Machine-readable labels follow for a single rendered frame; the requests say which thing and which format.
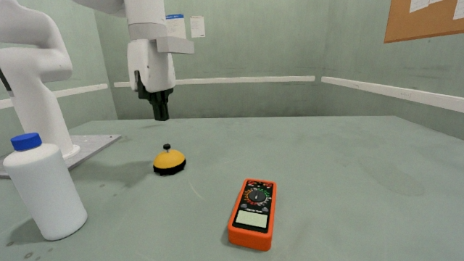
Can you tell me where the white bottle with blue cap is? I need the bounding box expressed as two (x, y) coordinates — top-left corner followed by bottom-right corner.
(3, 133), (88, 241)

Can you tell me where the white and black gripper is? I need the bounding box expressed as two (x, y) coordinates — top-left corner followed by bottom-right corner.
(128, 39), (175, 121)

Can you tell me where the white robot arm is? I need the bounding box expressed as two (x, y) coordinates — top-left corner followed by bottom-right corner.
(0, 0), (194, 160)

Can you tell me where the yellow service bell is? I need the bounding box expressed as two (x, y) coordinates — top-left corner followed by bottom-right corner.
(153, 144), (186, 175)

